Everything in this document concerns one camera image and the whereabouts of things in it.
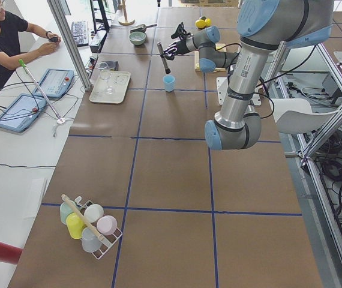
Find light blue plastic cup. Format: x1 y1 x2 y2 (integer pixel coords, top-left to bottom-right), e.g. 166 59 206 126
163 74 175 92

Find aluminium frame post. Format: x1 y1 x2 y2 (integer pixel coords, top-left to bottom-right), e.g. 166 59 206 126
47 0 92 91

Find rod with green tip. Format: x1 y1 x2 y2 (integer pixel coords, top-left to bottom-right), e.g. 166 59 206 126
19 59 66 124

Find green bowl of ice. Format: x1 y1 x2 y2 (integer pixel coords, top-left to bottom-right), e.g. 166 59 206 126
129 31 146 46

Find white plastic chair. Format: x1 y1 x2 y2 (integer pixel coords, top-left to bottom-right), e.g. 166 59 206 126
271 98 338 134

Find steel ice scoop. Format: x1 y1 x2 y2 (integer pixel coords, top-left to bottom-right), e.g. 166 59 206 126
130 23 157 33

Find seated man in black shirt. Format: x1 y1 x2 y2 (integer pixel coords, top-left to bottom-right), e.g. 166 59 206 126
0 1 61 89

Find clear wine glass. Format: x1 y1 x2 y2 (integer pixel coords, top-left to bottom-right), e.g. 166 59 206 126
99 70 115 95

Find wooden rack handle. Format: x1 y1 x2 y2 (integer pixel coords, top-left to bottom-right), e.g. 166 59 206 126
61 194 104 242

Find pink cup in rack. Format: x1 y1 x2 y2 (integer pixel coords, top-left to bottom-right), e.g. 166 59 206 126
97 215 118 236

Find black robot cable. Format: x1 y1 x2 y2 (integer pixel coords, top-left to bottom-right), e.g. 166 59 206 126
212 41 275 119

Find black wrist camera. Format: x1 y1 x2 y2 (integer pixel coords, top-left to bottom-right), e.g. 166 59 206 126
171 22 191 41

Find wooden cutting board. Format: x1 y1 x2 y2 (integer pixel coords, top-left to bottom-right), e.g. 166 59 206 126
194 43 227 72

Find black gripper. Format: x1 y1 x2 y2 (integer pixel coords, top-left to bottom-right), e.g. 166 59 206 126
162 40 189 60

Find whole yellow lemons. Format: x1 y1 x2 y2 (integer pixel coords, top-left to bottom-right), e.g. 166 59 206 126
195 16 212 29

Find mint green cup in rack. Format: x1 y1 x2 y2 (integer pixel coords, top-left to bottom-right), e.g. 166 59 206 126
59 202 73 225

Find white wire cup rack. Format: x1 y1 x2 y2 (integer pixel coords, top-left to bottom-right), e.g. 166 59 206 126
74 196 122 259

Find black keyboard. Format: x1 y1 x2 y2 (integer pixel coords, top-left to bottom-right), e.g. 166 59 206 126
71 20 89 47

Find white cup in rack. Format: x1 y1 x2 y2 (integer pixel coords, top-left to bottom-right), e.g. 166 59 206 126
84 204 104 223

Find grey cup in rack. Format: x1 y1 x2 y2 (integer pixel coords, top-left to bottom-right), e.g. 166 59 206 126
81 227 101 253

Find steel muddler with black tip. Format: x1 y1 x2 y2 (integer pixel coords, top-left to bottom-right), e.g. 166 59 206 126
157 41 171 74

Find blue teach pendant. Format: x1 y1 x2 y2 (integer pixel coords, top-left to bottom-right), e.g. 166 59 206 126
0 94 47 133
38 69 74 100

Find wooden stand with round base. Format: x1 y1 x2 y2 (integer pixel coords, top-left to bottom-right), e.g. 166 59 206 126
118 0 135 26

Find blue teach pendant far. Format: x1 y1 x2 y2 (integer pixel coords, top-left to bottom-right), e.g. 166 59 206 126
38 69 74 100

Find yellow cup in rack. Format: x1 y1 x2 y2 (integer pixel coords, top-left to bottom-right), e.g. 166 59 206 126
65 212 86 239

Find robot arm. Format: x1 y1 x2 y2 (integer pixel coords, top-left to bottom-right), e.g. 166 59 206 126
161 0 334 150

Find blue teach pendant near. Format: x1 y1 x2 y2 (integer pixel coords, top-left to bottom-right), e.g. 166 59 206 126
0 94 47 133

